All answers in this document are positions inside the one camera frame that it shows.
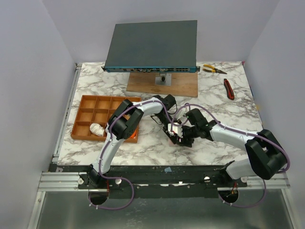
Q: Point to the aluminium frame rail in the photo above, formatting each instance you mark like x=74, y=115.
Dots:
x=54, y=181

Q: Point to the orange rolled cloth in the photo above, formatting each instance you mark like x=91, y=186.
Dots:
x=134, y=135

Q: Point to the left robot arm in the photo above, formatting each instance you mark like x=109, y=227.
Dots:
x=123, y=123

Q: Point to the grey metal stand bracket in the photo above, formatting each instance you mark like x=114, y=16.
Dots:
x=164, y=79

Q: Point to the network switch grey blue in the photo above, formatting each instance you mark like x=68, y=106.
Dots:
x=153, y=47

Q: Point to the yellow handled pliers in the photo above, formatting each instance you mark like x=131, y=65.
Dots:
x=210, y=69

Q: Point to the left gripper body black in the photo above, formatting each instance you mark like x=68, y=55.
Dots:
x=166, y=130

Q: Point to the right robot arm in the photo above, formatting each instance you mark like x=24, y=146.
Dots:
x=265, y=157

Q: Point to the brown compartment tray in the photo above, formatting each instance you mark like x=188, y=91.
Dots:
x=95, y=109

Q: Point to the pink navy-trimmed underwear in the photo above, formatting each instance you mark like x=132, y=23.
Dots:
x=171, y=144

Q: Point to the black mounting rail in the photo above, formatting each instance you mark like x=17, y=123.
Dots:
x=158, y=182

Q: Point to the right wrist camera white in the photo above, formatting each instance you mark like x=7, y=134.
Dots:
x=175, y=130

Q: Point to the red black utility knife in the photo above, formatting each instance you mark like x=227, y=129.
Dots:
x=229, y=90

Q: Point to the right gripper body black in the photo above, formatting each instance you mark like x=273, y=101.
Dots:
x=185, y=137

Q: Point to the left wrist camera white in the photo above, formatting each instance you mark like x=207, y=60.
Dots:
x=181, y=114

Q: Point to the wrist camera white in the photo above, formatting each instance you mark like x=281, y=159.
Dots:
x=175, y=130
x=181, y=114

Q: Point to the white pink-trimmed underwear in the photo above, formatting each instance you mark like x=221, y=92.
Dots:
x=97, y=129

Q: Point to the wooden base board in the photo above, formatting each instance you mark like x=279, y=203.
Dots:
x=178, y=84

